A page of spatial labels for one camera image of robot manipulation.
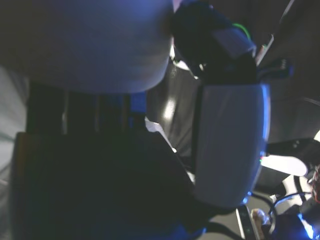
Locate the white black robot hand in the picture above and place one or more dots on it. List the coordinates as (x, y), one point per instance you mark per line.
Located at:
(100, 187)

